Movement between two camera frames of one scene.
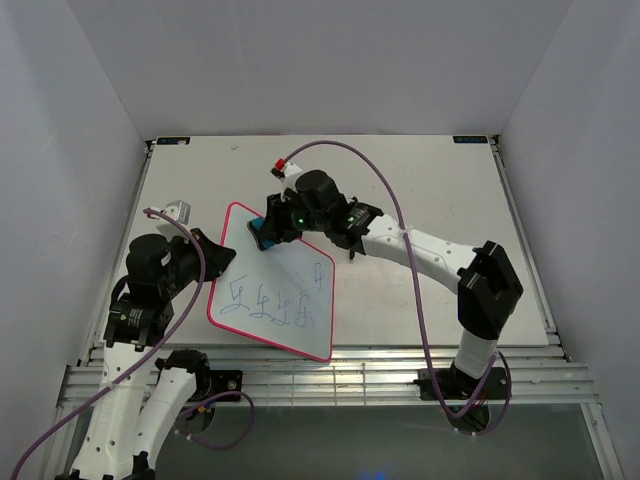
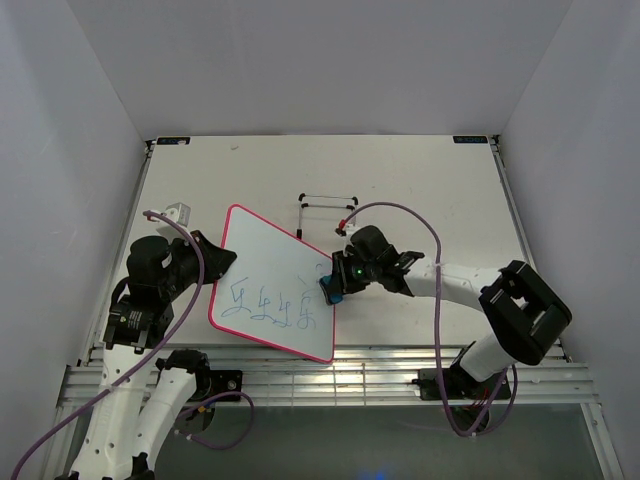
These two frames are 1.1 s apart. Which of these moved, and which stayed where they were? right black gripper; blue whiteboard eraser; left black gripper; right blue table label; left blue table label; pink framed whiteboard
Moved: right black gripper; blue whiteboard eraser
Stayed: left blue table label; pink framed whiteboard; right blue table label; left black gripper
